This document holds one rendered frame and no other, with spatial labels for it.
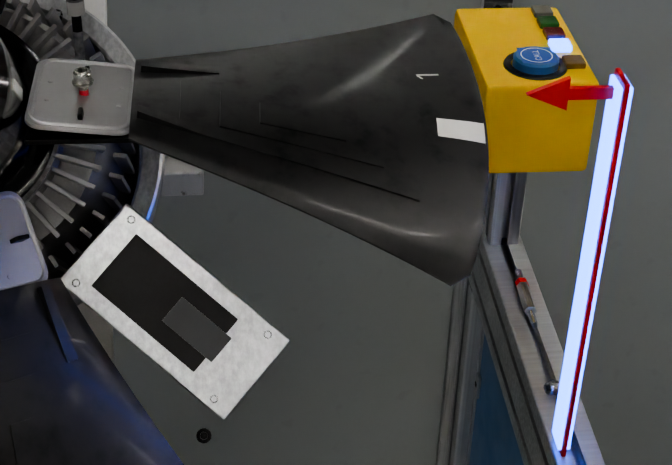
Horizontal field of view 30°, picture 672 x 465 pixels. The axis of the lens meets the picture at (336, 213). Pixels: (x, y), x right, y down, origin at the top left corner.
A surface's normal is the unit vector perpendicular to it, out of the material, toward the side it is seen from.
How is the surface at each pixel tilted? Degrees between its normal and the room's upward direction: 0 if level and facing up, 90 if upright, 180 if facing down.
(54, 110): 7
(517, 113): 90
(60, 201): 53
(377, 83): 13
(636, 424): 90
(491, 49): 0
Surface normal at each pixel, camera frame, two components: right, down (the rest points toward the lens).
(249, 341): 0.08, -0.11
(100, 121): 0.15, -0.83
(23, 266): 0.77, -0.33
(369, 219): 0.26, -0.52
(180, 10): 0.09, 0.55
